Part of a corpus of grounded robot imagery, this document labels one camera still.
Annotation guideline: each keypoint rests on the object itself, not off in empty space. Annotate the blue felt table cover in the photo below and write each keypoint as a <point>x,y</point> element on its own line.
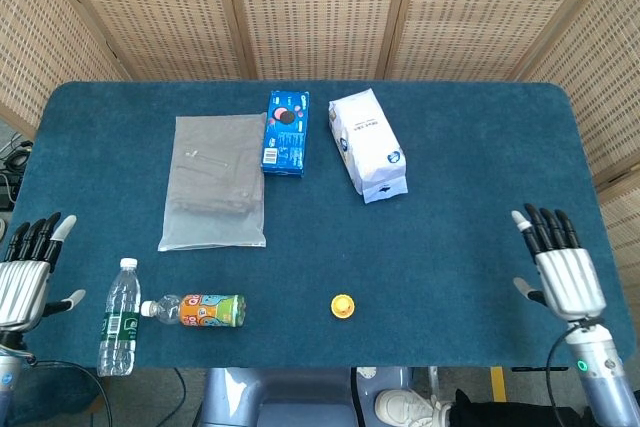
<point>450,247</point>

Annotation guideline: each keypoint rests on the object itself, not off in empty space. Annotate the white sneaker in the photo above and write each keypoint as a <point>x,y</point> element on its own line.
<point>400,407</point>

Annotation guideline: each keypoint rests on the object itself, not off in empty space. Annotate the blue cookie box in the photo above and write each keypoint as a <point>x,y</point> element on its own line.
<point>285,147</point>

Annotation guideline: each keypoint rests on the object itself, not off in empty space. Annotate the orange green label juice bottle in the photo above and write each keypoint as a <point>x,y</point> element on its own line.
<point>210,311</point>

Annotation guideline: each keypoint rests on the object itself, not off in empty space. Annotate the small yellow rubber duck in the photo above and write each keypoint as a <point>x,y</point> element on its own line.
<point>343,304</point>

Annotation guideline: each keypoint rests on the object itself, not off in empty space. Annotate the yellow floor tape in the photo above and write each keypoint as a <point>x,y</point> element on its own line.
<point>498,382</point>

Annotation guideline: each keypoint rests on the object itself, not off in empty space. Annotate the clear water bottle green label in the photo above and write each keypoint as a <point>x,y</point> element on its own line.
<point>120,332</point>

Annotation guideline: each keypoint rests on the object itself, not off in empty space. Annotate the clear zip bag grey cloth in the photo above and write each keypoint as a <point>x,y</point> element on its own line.
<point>210,187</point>

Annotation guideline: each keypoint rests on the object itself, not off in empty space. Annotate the black trouser leg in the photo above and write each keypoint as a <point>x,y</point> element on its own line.
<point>500,414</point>

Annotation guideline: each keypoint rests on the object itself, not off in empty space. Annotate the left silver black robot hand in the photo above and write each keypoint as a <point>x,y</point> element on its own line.
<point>20,287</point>

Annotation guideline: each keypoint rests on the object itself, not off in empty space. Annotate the woven bamboo folding screen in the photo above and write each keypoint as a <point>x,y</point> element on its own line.
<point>320,7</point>

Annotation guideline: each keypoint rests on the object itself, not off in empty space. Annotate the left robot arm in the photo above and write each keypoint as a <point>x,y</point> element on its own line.
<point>7,382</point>

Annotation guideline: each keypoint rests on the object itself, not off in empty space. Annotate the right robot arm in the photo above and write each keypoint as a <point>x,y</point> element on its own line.
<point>600,372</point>

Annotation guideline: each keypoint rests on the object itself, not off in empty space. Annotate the yellow scalloped plastic cap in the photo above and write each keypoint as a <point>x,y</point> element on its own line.
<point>343,317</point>

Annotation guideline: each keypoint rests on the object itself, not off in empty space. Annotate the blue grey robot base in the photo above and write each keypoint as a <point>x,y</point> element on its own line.
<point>300,397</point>

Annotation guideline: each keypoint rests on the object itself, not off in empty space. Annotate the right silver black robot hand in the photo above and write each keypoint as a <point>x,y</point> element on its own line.
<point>570,282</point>

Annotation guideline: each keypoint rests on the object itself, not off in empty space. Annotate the white snack bag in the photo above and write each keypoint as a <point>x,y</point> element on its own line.
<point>370,147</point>

